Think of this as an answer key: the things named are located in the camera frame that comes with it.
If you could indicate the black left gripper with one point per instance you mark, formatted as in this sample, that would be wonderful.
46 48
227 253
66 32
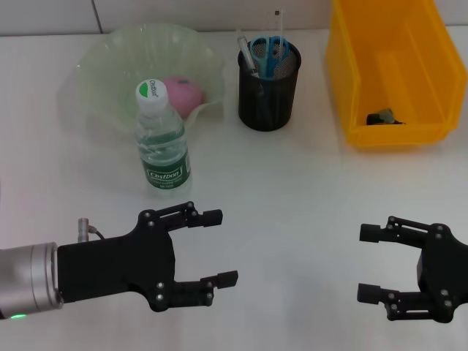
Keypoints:
117 263

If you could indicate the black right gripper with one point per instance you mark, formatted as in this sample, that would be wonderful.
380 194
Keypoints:
446 270

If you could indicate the water bottle green label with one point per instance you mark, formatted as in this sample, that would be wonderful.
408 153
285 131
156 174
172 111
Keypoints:
161 146

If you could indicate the green plastic wrapper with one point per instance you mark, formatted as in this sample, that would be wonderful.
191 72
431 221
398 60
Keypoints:
384 116

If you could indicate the pink peach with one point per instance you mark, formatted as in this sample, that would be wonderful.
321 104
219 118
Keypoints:
186 98

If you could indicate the grey white ballpoint pen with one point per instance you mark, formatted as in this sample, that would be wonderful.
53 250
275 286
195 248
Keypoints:
248 56

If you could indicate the teal blue capped scissors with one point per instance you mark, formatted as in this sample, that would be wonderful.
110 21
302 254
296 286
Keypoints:
268 60

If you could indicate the clear plastic ruler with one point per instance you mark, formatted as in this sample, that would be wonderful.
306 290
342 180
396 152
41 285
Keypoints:
281 33

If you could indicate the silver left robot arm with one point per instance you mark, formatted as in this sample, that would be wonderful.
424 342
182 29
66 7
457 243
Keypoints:
25 279

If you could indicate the black mesh pen cup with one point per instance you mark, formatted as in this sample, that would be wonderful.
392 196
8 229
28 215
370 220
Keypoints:
278 106

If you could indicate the green glass fruit plate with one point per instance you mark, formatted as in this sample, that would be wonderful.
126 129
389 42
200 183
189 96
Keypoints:
109 73

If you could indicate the yellow plastic storage bin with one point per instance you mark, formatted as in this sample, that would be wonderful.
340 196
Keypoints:
365 73

